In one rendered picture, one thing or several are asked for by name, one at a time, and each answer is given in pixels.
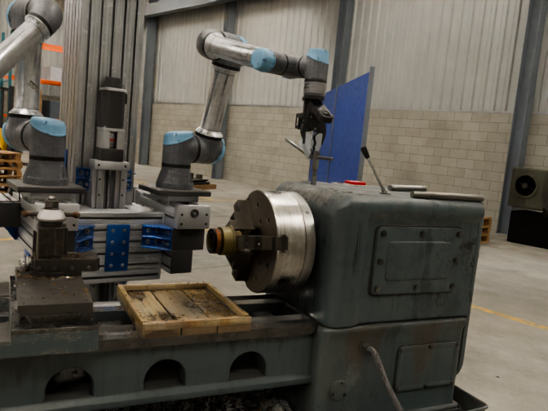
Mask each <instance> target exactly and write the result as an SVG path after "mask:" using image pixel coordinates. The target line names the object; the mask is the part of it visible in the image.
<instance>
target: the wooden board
mask: <svg viewBox="0 0 548 411"><path fill-rule="evenodd" d="M208 283H209V284H208ZM165 289H166V290H165ZM168 289H170V291H168ZM175 289H176V290H175ZM184 289H185V290H184ZM187 289H190V290H192V291H187ZM193 289H198V290H200V289H206V290H204V291H201V292H205V293H206V291H207V292H208V293H207V295H208V294H209V293H210V294H211V295H213V296H212V298H211V297H210V296H211V295H210V296H209V295H208V296H207V295H206V296H207V297H208V298H207V297H206V296H205V295H204V294H205V293H202V294H201V292H200V291H199V293H198V291H194V290H193ZM145 290H146V291H145ZM153 290H155V291H156V292H151V291H153ZM161 290H162V291H161ZM179 290H181V291H179ZM123 291H124V292H123ZM129 291H130V293H129ZM132 291H134V292H133V293H132ZM137 291H138V292H137ZM144 291H145V292H144ZM193 291H194V292H195V293H193V294H192V293H191V292H193ZM127 292H128V293H129V295H128V293H127ZM141 292H142V293H141ZM158 292H159V293H158ZM175 292H177V293H175ZM181 292H182V293H181ZM185 292H186V293H185ZM136 293H137V295H135V294H136ZM185 294H187V295H188V296H186V295H185ZM191 294H192V295H194V296H195V295H196V296H197V297H198V296H199V295H198V294H201V295H200V298H201V297H203V295H204V296H205V297H204V298H203V299H202V301H203V302H201V300H200V301H199V303H198V300H199V299H200V298H199V297H198V298H194V296H192V295H191ZM126 295H127V296H126ZM130 295H134V296H135V297H134V296H130ZM142 295H143V296H142ZM189 295H190V296H191V297H190V296H189ZM138 296H139V297H138ZM177 296H178V297H177ZM183 296H184V297H183ZM127 297H128V298H127ZM143 297H144V298H143ZM155 298H157V299H158V300H156V299H155ZM170 298H171V299H170ZM188 298H192V299H188ZM213 298H217V299H216V300H215V299H213ZM117 299H118V300H119V302H120V304H121V305H122V307H123V308H124V310H125V311H126V314H127V315H128V316H129V317H130V320H131V321H132V323H133V325H134V327H135V328H136V330H137V331H138V333H139V335H140V336H141V338H164V337H174V336H180V334H181V335H182V336H186V335H198V334H216V333H217V332H218V333H227V332H239V331H250V330H251V321H252V318H251V316H250V315H249V314H248V313H247V312H245V311H244V310H242V309H241V308H239V307H238V306H237V305H236V304H235V303H234V302H233V301H232V300H231V299H229V298H228V297H226V296H225V294H223V293H222V292H221V291H220V290H219V289H216V287H215V286H212V284H211V283H210V282H199V283H198V282H197V283H196V282H190V283H187V282H183V283H168V284H167V283H164V284H162V283H154V284H144V285H143V284H129V285H117ZM159 299H160V300H159ZM207 299H208V300H207ZM211 299H212V300H211ZM206 300H207V301H206ZM217 300H219V301H221V302H218V301H217ZM196 301H197V302H196ZM208 301H209V302H208ZM216 301H217V302H216ZM207 302H208V304H207ZM203 303H204V304H203ZM217 303H218V304H217ZM220 303H221V304H223V305H224V306H222V305H221V304H220ZM131 304H132V305H131ZM213 304H214V306H215V307H217V306H219V307H217V309H216V308H215V307H214V306H211V305H213ZM220 305H221V306H220ZM203 306H204V307H203ZM206 306H208V308H206ZM211 307H212V308H211ZM225 307H226V308H227V309H228V310H230V311H229V313H228V310H226V308H225ZM206 309H207V310H206ZM209 310H210V311H209ZM205 311H207V312H205ZM212 311H213V313H214V314H213V313H212ZM215 312H221V314H217V313H216V314H215ZM233 312H234V313H233ZM175 313H177V314H175ZM204 313H205V314H204ZM206 313H207V314H209V316H208V315H207V314H206ZM225 313H226V315H225ZM230 313H231V314H235V315H234V316H230V315H228V314H230ZM154 315H156V316H154ZM183 315H184V316H183ZM221 315H222V316H221ZM227 315H228V317H227ZM148 316H150V317H148ZM166 316H170V317H167V318H169V320H168V319H167V322H166V321H165V319H164V318H163V317H165V318H166ZM178 316H179V317H180V318H181V317H183V318H181V319H179V318H178ZM198 316H199V317H198ZM143 317H144V318H143ZM174 317H175V319H177V320H174ZM196 317H197V318H196ZM211 317H213V318H211ZM162 318H163V319H162ZM183 319H184V320H183ZM144 322H145V323H144Z"/></svg>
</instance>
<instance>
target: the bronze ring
mask: <svg viewBox="0 0 548 411"><path fill-rule="evenodd" d="M236 235H242V234H241V232H240V231H235V229H234V227H233V226H227V227H218V228H210V229H209V231H208V232H207V236H206V247H207V250H208V252H209V253H210V254H218V255H227V256H228V257H232V256H233V255H234V253H235V251H240V250H241V249H237V248H236Z"/></svg>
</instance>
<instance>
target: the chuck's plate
mask: <svg viewBox="0 0 548 411"><path fill-rule="evenodd" d="M288 193H290V194H291V195H292V196H293V197H294V198H295V200H296V201H297V203H298V205H299V207H300V209H301V211H302V214H303V220H304V224H305V231H306V252H305V259H304V263H303V269H302V271H301V274H300V276H299V278H298V280H297V282H296V283H295V285H294V286H293V287H292V288H291V289H290V290H288V291H286V292H294V291H297V290H299V289H301V288H302V287H303V286H304V284H305V283H306V282H307V279H308V277H309V276H310V274H311V271H312V267H313V263H314V260H315V254H316V229H315V224H314V219H313V216H312V212H311V209H310V207H309V205H308V204H307V202H306V201H305V199H304V198H303V197H302V196H301V195H300V194H298V193H297V192H288Z"/></svg>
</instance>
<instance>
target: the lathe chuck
mask: <svg viewBox="0 0 548 411"><path fill-rule="evenodd" d="M275 192H280V193H274V192H271V190H254V191H253V192H251V193H250V194H249V195H248V196H249V199H250V207H251V211H252V215H253V219H254V226H255V227H258V228H259V230H260V233H259V234H258V235H254V234H251V236H280V237H282V235H285V237H286V250H285V252H284V253H281V250H260V252H259V255H257V256H254V258H253V262H252V265H251V268H250V274H249V276H248V280H247V283H246V286H247V288H248V289H249V290H250V291H252V292H254V293H256V294H259V293H279V292H286V291H288V290H290V289H291V288H292V287H293V286H294V285H295V283H296V282H297V280H298V278H299V276H300V274H301V271H302V269H303V263H304V259H305V252H306V231H305V224H304V220H303V214H302V211H301V209H300V207H299V205H298V203H297V201H296V200H295V198H294V197H293V196H292V195H291V194H290V193H288V192H285V191H275ZM284 277H288V278H289V281H288V282H287V283H285V284H283V285H281V284H279V283H278V281H279V280H280V279H282V278H284Z"/></svg>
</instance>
